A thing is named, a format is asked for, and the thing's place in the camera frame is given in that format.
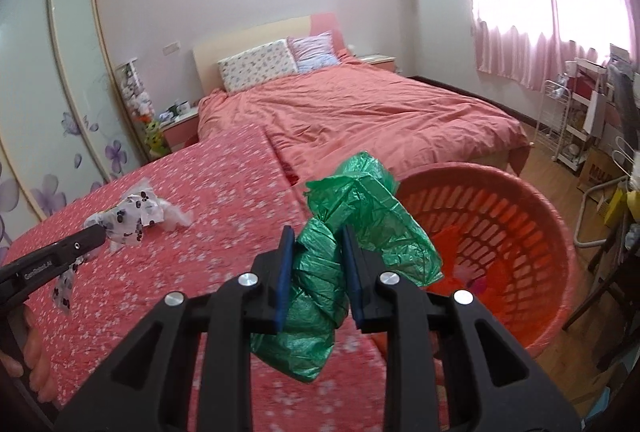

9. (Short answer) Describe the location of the salmon duvet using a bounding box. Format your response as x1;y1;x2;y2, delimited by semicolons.
197;57;531;193

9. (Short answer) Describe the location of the wardrobe with purple flowers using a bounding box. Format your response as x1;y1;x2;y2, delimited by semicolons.
0;0;151;263

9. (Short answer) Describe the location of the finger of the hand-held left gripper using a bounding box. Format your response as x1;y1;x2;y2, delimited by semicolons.
52;223;108;270

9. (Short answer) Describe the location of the clear tube of plush toys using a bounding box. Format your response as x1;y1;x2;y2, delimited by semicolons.
116;59;166;160

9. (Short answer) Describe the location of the person's left hand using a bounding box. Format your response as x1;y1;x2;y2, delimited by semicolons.
0;307;55;405

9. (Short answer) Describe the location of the white floral pillow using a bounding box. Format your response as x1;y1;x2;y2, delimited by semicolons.
216;39;299;94

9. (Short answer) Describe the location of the white wire rack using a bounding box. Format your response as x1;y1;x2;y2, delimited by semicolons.
535;79;571;160

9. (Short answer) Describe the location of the pink curtain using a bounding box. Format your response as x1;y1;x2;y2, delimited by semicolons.
452;0;640;93

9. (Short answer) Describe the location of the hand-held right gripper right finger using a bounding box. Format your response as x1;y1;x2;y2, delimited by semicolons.
341;224;583;432

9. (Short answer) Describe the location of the beige and pink headboard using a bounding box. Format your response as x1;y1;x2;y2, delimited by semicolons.
192;12;348;95

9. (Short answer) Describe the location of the white shelf trolley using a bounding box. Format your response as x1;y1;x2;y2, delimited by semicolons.
557;57;616;173

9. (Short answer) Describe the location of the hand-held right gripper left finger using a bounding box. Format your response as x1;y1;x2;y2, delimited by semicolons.
52;225;301;432

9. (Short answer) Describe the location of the pink nightstand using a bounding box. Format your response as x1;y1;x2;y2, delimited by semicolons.
159;106;201;152

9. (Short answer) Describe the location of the beige nightstand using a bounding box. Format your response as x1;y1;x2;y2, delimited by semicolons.
357;54;397;74

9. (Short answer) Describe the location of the red plastic basket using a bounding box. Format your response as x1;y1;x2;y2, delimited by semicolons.
375;162;577;360

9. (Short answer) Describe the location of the green plastic bag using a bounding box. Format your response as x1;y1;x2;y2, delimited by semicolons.
250;152;445;383

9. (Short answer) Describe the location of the red floral blanket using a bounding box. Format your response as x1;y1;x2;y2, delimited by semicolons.
0;122;451;432

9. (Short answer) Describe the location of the clear black-spotted plastic bag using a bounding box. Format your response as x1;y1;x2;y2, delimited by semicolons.
51;179;193;313

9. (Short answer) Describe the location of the pink striped pillow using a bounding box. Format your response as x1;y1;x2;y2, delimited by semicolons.
287;30;341;73

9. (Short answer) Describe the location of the brown cardboard box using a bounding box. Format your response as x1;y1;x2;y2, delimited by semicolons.
577;147;631;198

